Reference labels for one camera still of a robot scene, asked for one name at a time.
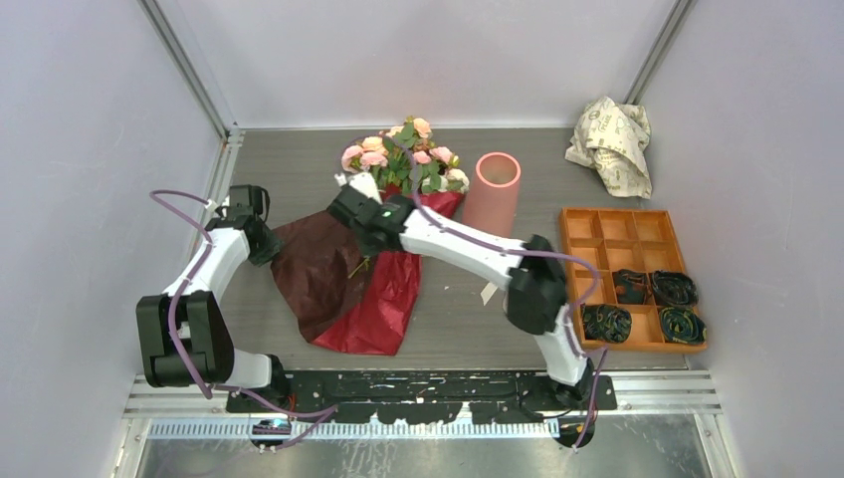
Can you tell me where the pink artificial flower bouquet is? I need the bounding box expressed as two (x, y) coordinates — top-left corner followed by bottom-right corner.
(340, 117), (477, 271)

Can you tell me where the dark red wrapping paper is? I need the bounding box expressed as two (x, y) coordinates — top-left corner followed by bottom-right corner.
(269, 191), (466, 358)

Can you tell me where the cream printed ribbon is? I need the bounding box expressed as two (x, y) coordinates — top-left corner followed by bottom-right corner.
(480, 282), (498, 306)

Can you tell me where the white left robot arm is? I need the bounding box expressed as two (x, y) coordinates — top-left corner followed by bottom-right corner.
(135, 185), (291, 411)

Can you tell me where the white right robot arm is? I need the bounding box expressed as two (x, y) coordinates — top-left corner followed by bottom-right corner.
(327, 184), (594, 409)

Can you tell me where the pink cylindrical vase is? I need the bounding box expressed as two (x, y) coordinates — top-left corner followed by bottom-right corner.
(461, 152), (522, 237)

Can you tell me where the orange wooden compartment tray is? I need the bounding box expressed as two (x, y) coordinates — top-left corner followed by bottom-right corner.
(558, 207), (708, 354)

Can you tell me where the rolled dark tie, green pattern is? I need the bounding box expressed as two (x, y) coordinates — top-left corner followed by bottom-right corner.
(581, 304), (632, 344)

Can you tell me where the rolled dark tie, brown pattern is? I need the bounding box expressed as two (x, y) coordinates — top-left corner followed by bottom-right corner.
(612, 269), (651, 305)

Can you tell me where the rolled dark patterned tie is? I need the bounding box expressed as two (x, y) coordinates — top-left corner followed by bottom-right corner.
(649, 270), (699, 308)

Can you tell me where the rolled dark tie, yellow pattern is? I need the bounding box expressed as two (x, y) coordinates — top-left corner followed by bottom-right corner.
(659, 307), (707, 346)

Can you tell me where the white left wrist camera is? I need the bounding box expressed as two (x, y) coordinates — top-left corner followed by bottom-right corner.
(204, 195), (237, 222)

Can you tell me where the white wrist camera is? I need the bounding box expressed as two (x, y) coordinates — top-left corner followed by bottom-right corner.
(333, 172), (382, 204)
(204, 195), (237, 222)

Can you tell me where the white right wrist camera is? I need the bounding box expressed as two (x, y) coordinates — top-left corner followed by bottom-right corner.
(333, 172), (382, 204)

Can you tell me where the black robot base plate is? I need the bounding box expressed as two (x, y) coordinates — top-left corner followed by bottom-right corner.
(258, 370), (588, 425)

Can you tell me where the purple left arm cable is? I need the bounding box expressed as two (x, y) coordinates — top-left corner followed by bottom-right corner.
(148, 189), (338, 452)

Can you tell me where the aluminium frame rail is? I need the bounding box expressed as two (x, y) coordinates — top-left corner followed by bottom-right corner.
(124, 370), (722, 447)

